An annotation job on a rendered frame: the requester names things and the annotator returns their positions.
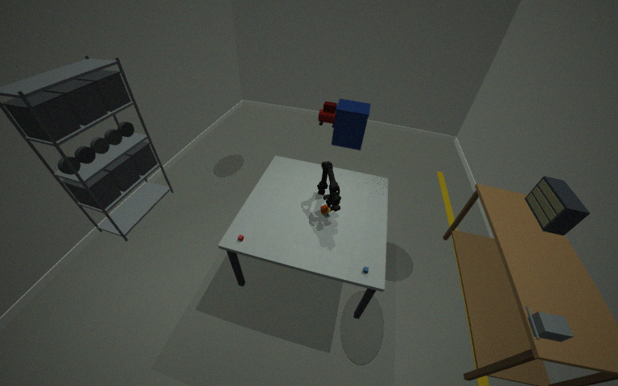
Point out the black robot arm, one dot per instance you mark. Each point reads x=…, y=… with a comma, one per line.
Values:
x=333, y=187

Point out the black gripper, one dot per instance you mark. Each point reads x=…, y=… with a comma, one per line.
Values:
x=329, y=203

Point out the yellow bar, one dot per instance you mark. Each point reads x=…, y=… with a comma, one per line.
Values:
x=325, y=209

